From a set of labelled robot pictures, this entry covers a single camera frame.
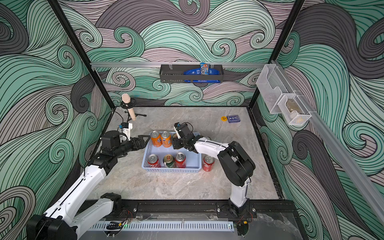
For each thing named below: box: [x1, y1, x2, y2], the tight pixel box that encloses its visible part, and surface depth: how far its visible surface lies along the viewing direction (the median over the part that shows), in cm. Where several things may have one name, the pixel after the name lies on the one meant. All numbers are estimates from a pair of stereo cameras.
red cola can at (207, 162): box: [202, 155, 215, 172], surface depth 82 cm
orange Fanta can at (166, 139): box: [161, 130, 172, 148], surface depth 92 cm
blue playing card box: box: [226, 114, 241, 123], surface depth 113 cm
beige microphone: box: [121, 93, 136, 121], surface depth 89 cm
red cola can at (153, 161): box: [147, 153, 161, 168], surface depth 81 cm
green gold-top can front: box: [163, 154, 175, 168], surface depth 81 cm
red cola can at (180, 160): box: [174, 152, 187, 169], surface depth 83 cm
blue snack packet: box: [183, 62, 221, 83], surface depth 93 cm
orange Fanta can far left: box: [150, 130, 163, 148], surface depth 94 cm
